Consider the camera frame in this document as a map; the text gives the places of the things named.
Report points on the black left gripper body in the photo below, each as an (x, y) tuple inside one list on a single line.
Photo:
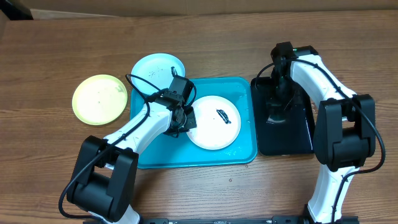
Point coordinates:
[(188, 122)]

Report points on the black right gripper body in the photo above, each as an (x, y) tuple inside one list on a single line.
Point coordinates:
[(278, 101)]

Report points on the green sponge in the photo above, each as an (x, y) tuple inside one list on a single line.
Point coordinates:
[(276, 118)]

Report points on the pink white plate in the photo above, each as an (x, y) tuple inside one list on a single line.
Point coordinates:
[(218, 123)]

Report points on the yellow plate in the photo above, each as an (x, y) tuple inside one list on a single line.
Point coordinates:
[(99, 100)]

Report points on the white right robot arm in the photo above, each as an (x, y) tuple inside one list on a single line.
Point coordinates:
[(344, 136)]

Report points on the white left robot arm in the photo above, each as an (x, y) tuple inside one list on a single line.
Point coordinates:
[(101, 184)]

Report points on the black plastic tray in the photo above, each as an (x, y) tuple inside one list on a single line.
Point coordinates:
[(295, 135)]

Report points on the teal plastic tray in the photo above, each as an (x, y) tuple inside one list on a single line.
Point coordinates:
[(168, 152)]

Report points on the light blue plate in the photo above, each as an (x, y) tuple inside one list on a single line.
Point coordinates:
[(157, 70)]

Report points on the dark object in corner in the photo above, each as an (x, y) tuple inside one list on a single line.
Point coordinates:
[(15, 10)]

